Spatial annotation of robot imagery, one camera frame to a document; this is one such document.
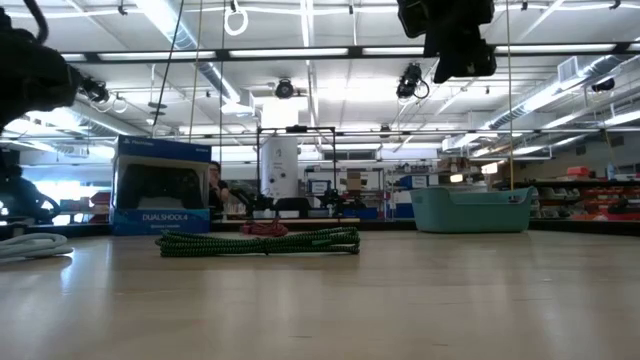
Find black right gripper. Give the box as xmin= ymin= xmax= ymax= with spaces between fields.
xmin=423 ymin=29 xmax=499 ymax=85

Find teal plastic bin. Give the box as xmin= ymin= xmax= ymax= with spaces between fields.
xmin=409 ymin=185 xmax=537 ymax=234

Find maroon braided USB-C cable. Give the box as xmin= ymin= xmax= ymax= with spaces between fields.
xmin=239 ymin=218 xmax=290 ymax=238

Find green black braided USB-C cable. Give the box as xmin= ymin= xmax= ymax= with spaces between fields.
xmin=154 ymin=226 xmax=361 ymax=259

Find light grey USB-C cable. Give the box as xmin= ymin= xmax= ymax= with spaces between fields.
xmin=0 ymin=232 xmax=75 ymax=262

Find black overhead rig bar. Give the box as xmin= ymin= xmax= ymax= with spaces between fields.
xmin=59 ymin=42 xmax=640 ymax=64

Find storage shelves with red bins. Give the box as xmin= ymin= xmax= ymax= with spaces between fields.
xmin=529 ymin=164 xmax=640 ymax=224

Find white cylindrical tank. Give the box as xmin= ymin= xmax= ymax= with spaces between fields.
xmin=259 ymin=137 xmax=300 ymax=199

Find person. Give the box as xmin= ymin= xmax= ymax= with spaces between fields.
xmin=208 ymin=159 xmax=231 ymax=214

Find blue game controller box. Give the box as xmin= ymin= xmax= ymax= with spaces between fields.
xmin=110 ymin=134 xmax=212 ymax=236

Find black hanging device with cable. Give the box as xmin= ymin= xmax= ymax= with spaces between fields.
xmin=396 ymin=62 xmax=430 ymax=100
xmin=82 ymin=77 xmax=111 ymax=104

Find yellowish hanging cord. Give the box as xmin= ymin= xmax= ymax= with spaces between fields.
xmin=188 ymin=0 xmax=204 ymax=144
xmin=507 ymin=0 xmax=515 ymax=191

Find black overhead camera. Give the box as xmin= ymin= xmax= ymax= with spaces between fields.
xmin=273 ymin=78 xmax=296 ymax=100

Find black metal frame stand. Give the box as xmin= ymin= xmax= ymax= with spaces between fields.
xmin=255 ymin=124 xmax=337 ymax=219

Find black aluminium table frame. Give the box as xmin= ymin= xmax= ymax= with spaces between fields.
xmin=0 ymin=218 xmax=640 ymax=237

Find white hanging cable ring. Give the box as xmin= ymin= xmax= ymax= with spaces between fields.
xmin=223 ymin=4 xmax=250 ymax=37

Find thin black straight cable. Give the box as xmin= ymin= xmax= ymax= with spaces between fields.
xmin=152 ymin=0 xmax=186 ymax=126

